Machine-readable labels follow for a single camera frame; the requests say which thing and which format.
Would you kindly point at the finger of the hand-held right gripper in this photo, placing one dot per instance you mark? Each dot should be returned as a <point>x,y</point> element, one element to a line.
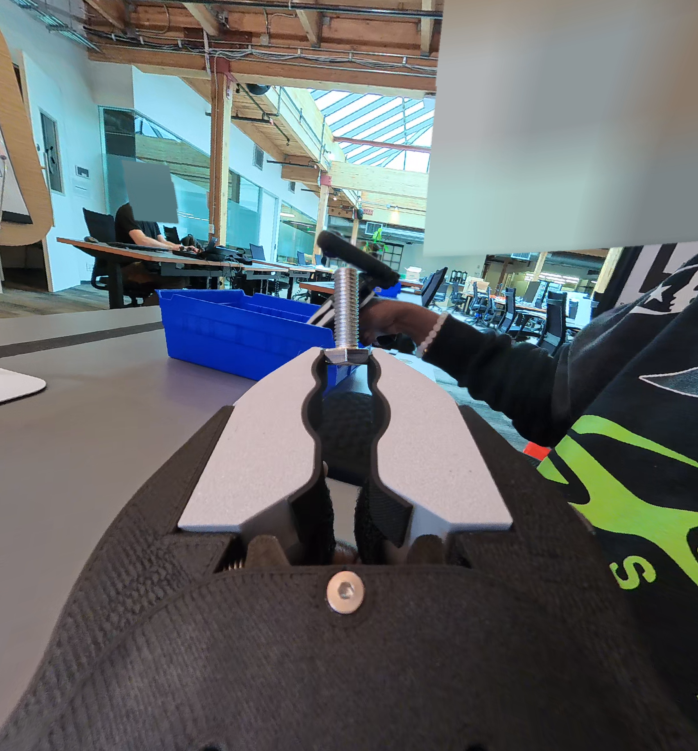
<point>323,313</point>

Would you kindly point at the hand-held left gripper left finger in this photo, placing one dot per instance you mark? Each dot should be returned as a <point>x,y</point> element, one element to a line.
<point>249,457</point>

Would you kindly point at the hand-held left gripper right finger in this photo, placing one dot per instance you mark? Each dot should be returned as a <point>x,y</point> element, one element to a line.
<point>442,457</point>

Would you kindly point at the large steel bolt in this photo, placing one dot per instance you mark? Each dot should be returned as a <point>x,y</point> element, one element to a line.
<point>346,317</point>

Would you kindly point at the blue plastic bin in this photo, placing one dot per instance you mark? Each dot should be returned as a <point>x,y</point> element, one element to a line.
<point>391,289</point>
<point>237,334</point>

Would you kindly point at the person's right forearm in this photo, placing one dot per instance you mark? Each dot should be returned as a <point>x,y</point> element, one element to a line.
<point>501,375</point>

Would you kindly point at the person's right hand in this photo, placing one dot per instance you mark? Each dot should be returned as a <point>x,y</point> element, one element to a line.
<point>401,322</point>

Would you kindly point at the green potted plant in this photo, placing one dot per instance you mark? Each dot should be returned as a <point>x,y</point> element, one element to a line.
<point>379,237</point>

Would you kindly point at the black foam pad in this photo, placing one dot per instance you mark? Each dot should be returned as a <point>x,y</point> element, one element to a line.
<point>349,434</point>

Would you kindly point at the wooden office table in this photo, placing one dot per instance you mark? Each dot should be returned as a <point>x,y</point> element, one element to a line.
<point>149,252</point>

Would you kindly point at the person's black printed shirt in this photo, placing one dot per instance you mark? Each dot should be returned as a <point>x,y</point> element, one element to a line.
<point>648,469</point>

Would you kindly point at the black office chair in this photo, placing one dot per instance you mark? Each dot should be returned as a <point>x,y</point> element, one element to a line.
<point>99,226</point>

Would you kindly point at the white document stand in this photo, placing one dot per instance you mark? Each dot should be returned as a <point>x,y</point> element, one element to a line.
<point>3,384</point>

